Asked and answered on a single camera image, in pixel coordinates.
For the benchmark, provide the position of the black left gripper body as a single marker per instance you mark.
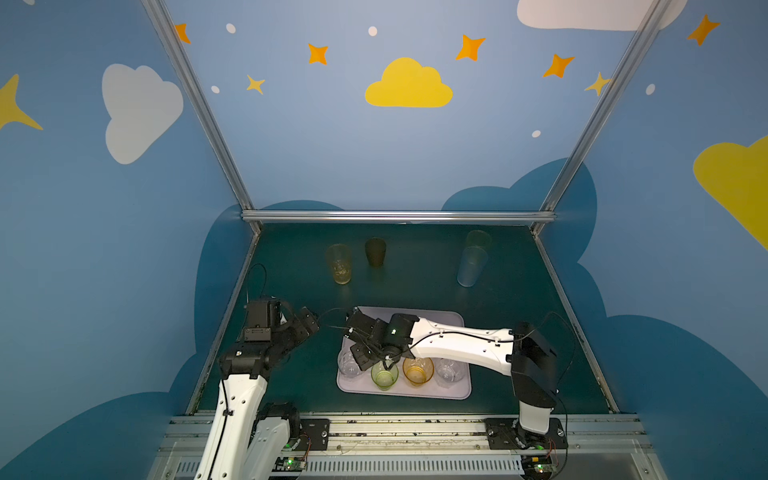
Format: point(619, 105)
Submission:
point(299, 325)

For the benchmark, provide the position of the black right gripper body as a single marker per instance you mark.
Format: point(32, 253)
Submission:
point(366, 335)

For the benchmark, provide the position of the clear faceted glass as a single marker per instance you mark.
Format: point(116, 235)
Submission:
point(347, 365)
point(448, 373)

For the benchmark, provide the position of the small green cup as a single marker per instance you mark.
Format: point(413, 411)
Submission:
point(384, 376)

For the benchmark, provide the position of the lilac plastic tray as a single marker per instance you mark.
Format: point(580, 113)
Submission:
point(364, 385)

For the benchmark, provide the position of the yellow short cup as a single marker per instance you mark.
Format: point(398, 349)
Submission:
point(418, 371)

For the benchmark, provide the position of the clear faceted glass front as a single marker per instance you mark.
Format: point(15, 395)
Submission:
point(448, 373)

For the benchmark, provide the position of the tall yellow plastic cup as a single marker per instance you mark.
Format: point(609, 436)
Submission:
point(338, 257)

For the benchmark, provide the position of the dark olive cup back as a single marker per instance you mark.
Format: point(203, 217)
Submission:
point(375, 250)

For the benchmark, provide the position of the tall pale blue cup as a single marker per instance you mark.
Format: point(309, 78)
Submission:
point(472, 264)

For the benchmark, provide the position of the green tinted cup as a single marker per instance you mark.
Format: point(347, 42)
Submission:
point(479, 238)

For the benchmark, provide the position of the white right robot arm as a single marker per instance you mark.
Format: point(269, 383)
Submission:
point(521, 353)

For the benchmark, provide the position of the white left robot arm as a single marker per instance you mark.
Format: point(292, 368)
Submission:
point(245, 440)

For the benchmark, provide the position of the left green circuit board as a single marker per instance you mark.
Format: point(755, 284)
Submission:
point(292, 465)

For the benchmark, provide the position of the green circuit board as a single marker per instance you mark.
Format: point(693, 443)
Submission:
point(537, 468)
point(292, 465)

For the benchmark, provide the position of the right green circuit board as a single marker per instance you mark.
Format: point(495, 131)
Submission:
point(537, 468)

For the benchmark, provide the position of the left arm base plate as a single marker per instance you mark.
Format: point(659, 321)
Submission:
point(308, 435)

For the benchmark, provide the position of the aluminium front rail base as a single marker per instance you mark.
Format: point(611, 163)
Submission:
point(433, 446)

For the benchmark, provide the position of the aluminium back frame rail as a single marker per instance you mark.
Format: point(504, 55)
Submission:
point(392, 217)

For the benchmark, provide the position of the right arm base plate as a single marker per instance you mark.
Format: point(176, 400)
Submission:
point(507, 434)

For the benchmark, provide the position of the aluminium left corner post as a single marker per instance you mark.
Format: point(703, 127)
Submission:
point(173, 46)

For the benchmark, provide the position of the aluminium corner post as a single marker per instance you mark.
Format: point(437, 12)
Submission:
point(637, 49)
point(173, 46)

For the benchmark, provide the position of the aluminium right corner post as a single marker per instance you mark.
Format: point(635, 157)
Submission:
point(637, 49)

